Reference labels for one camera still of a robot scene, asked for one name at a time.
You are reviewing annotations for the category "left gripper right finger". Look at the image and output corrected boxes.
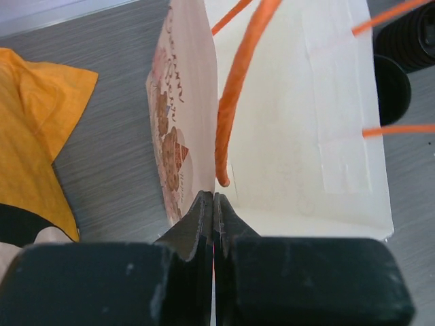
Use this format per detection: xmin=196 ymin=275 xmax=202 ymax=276
xmin=213 ymin=193 xmax=260 ymax=258

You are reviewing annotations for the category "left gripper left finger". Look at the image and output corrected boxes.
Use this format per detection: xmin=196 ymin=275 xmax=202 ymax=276
xmin=154 ymin=191 xmax=213 ymax=261

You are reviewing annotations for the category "white paper takeout bag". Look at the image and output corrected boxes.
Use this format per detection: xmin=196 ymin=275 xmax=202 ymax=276
xmin=145 ymin=0 xmax=395 ymax=326

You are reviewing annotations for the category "open black coffee cup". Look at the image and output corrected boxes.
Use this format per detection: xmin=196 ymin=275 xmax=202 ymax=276
xmin=374 ymin=54 xmax=412 ymax=126

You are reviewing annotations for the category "lidded black coffee cup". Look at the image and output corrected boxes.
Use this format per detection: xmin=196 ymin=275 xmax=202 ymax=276
xmin=375 ymin=1 xmax=434 ymax=73

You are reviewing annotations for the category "orange mickey mouse bag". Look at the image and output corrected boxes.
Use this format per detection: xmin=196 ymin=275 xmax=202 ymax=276
xmin=0 ymin=48 xmax=99 ymax=272

